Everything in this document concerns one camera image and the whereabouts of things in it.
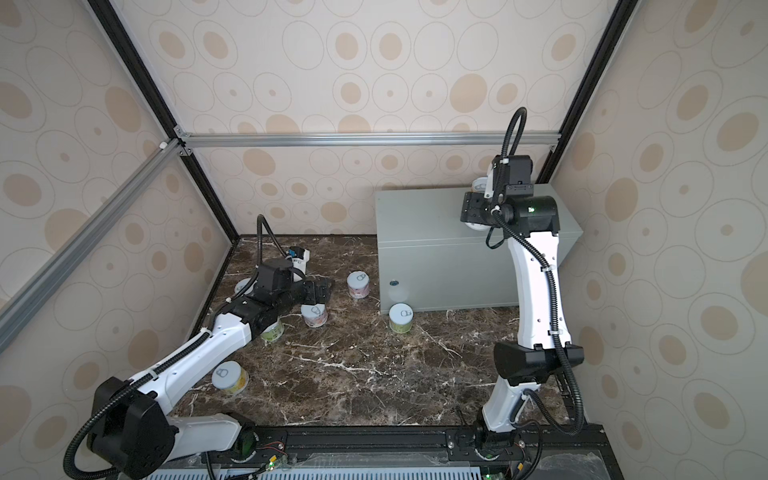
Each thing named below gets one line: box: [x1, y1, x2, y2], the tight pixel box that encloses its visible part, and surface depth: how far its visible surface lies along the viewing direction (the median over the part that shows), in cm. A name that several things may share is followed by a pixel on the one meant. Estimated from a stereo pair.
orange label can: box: [470, 177, 488, 193], surface depth 79 cm
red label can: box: [301, 304, 328, 328], surface depth 94 cm
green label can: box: [388, 302, 415, 334], surface depth 94 cm
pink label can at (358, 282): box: [346, 270, 370, 300], surface depth 102 cm
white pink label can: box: [464, 222, 492, 232], surface depth 72 cm
